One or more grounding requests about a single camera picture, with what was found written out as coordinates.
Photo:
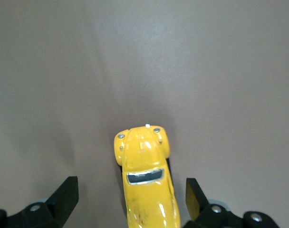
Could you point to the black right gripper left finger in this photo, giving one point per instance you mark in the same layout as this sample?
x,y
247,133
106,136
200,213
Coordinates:
x,y
56,206

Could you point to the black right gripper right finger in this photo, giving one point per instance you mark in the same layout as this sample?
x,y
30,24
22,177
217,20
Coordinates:
x,y
201,211

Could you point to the yellow beetle toy car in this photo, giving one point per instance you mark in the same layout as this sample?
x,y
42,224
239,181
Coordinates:
x,y
147,180

